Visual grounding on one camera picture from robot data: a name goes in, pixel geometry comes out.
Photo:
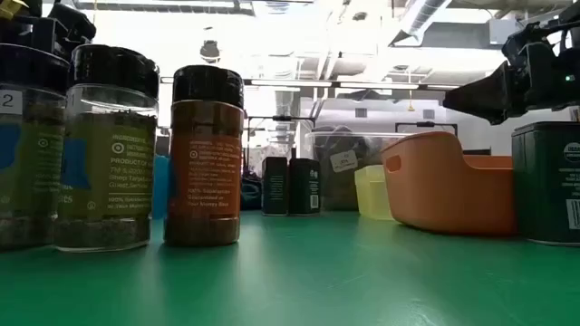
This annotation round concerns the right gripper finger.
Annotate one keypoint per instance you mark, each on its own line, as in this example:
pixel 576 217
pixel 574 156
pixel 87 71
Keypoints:
pixel 489 97

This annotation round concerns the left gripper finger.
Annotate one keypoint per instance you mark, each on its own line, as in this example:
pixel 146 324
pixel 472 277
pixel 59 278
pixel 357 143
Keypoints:
pixel 74 27

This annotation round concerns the dark green spice tin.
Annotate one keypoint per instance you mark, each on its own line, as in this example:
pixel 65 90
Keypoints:
pixel 274 185
pixel 544 181
pixel 304 185

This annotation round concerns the green-label jar marked two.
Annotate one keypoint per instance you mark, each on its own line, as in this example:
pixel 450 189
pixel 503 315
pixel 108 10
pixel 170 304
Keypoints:
pixel 31 158

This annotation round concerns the green-label jar black lid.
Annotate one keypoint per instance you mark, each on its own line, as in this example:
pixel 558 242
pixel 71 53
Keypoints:
pixel 109 172

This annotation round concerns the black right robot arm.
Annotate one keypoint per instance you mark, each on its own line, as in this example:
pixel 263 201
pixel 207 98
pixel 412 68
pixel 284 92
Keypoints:
pixel 572 11

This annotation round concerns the orange plastic bin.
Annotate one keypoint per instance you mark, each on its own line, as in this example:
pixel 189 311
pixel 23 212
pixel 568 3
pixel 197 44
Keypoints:
pixel 444 190

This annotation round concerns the ceiling light strip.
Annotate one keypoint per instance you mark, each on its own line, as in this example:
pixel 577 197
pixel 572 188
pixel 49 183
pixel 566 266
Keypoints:
pixel 378 85
pixel 290 83

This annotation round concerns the round ceiling fixture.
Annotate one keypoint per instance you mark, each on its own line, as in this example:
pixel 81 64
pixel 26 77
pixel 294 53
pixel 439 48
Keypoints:
pixel 209 50

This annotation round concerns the yellow-green plastic bin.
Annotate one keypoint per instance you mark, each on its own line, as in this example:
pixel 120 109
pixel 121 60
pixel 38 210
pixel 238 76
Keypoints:
pixel 374 194

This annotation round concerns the clear plastic storage box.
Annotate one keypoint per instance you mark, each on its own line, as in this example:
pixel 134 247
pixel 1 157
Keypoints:
pixel 335 185

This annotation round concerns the blue plastic bin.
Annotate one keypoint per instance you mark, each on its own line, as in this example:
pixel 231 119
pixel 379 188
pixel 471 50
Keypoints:
pixel 161 190

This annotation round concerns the orange-label jar black lid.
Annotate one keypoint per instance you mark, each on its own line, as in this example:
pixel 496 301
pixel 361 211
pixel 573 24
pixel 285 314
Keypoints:
pixel 204 172

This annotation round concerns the ventilation duct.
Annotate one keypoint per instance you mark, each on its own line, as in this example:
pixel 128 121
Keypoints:
pixel 421 18

